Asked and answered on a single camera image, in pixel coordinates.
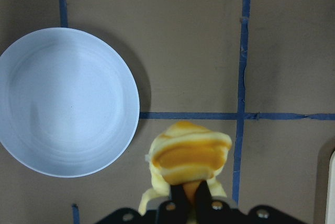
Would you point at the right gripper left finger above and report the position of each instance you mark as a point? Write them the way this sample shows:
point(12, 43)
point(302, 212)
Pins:
point(182, 205)

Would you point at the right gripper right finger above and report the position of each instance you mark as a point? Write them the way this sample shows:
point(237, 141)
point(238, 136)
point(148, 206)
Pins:
point(203, 196)

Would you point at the striped orange bread loaf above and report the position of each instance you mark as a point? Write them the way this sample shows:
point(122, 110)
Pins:
point(186, 154)

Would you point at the light blue plate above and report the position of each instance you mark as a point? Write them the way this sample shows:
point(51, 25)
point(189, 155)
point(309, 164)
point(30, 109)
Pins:
point(69, 103)

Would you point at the cream rectangular tray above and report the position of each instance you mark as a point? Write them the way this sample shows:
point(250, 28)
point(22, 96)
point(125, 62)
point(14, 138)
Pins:
point(330, 208)

